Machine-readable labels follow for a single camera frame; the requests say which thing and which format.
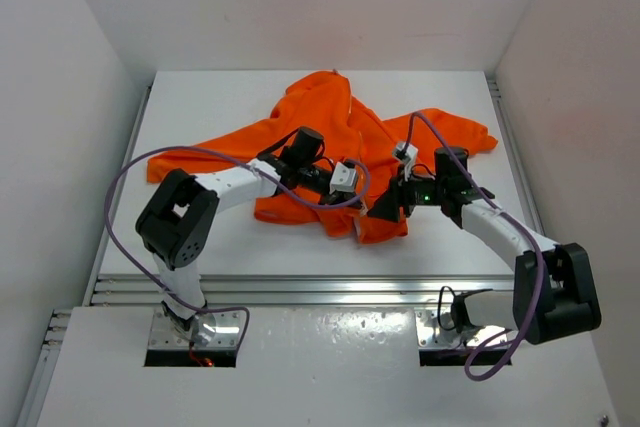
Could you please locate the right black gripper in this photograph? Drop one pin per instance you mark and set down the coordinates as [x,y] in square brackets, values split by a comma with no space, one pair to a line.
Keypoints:
[387,207]

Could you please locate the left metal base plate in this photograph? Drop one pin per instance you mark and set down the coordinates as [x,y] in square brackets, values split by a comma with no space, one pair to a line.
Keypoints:
[218,331]

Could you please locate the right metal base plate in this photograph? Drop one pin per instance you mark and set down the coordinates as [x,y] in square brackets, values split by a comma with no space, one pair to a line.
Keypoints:
[432,337]

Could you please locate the metal base plate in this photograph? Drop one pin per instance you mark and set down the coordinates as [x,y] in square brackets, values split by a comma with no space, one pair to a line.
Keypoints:
[218,331]
[432,337]

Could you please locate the orange zip jacket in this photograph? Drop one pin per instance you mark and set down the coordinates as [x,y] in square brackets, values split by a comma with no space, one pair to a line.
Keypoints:
[323,101]

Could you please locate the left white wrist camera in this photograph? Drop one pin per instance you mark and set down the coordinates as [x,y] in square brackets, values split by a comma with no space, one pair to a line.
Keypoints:
[344,179]

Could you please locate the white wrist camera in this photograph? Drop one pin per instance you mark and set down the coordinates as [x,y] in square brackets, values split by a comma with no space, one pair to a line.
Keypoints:
[407,154]
[344,179]

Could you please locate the white front cover panel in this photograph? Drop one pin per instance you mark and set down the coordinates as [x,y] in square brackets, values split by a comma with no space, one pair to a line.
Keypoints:
[314,367]

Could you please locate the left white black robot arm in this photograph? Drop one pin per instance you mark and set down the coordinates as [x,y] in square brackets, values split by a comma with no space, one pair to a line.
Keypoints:
[175,223]

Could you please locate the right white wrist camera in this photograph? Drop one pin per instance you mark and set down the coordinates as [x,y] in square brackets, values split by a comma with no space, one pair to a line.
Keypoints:
[407,154]

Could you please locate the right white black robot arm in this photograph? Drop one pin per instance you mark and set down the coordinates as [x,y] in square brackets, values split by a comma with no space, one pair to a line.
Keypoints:
[554,293]

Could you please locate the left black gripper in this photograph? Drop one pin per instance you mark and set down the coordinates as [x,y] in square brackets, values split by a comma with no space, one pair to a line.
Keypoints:
[338,197]

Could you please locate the aluminium extrusion rail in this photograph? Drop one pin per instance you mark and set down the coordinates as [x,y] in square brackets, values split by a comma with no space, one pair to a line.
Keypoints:
[263,290]

